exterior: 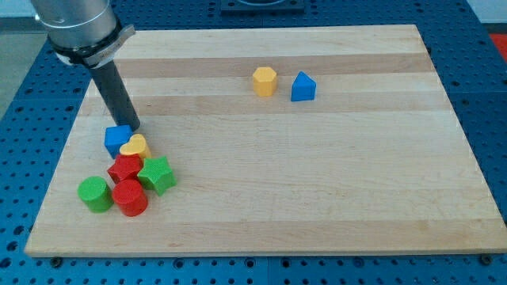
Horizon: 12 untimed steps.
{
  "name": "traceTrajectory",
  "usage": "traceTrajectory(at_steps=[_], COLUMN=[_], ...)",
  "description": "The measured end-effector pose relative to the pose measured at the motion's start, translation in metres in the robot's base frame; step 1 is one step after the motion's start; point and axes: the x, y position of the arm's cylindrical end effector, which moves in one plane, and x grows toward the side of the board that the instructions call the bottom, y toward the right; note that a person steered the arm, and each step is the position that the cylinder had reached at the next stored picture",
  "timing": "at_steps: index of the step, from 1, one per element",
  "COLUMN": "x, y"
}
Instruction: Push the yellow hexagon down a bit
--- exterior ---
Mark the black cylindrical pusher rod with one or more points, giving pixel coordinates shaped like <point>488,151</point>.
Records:
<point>115,96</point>

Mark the grey clamp flange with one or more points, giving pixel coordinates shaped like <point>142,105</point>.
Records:
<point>95,55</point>

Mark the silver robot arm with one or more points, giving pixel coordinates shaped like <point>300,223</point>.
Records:
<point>89,33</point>

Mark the yellow hexagon block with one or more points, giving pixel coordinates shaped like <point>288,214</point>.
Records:
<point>264,81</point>

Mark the blue cube block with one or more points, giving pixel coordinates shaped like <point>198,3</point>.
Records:
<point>116,137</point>

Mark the yellow heart block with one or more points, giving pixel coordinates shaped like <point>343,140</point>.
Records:
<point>137,144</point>

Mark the red star block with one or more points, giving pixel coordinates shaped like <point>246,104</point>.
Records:
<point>125,167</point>

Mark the green star block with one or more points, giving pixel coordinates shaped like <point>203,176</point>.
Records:
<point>157,175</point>

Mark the green cylinder block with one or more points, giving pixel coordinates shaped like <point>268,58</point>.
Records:
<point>95,193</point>

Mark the red cylinder block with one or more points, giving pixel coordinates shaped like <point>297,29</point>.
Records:
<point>130,198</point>

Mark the blue triangle block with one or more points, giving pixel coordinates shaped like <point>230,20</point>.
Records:
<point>303,88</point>

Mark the wooden board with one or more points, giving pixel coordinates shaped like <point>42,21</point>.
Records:
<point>376,164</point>

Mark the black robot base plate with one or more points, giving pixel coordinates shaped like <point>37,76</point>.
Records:
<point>261,6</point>

